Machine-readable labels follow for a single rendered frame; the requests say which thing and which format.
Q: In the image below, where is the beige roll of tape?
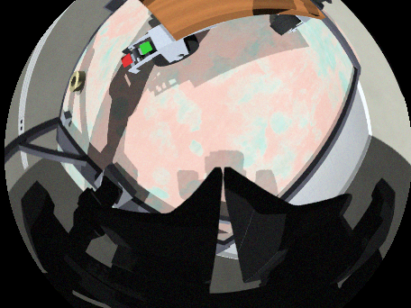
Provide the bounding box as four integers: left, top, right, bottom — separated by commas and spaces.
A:
69, 71, 86, 92

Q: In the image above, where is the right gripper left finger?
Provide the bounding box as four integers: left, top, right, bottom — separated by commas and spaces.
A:
96, 167, 223, 285

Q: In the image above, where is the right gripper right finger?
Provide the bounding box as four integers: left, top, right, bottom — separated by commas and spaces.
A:
224, 167, 352, 283

